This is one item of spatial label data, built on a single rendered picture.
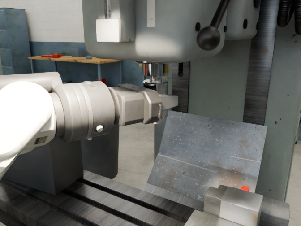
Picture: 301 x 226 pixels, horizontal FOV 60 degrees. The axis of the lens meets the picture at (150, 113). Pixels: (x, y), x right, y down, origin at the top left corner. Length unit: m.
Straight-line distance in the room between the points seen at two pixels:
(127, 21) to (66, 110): 0.15
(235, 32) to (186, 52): 0.18
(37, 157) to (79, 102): 0.40
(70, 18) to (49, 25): 0.79
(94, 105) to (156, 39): 0.13
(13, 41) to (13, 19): 0.52
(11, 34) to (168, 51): 7.37
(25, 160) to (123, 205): 0.30
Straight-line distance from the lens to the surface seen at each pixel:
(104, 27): 0.37
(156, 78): 0.47
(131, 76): 5.72
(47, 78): 0.42
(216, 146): 0.84
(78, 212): 0.70
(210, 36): 0.34
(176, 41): 0.36
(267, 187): 0.90
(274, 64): 0.79
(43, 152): 0.73
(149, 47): 0.38
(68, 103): 0.37
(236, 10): 0.53
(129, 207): 0.69
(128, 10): 0.38
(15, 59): 7.70
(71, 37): 6.83
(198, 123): 0.86
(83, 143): 2.45
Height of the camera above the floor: 1.35
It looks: 16 degrees down
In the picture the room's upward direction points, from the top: straight up
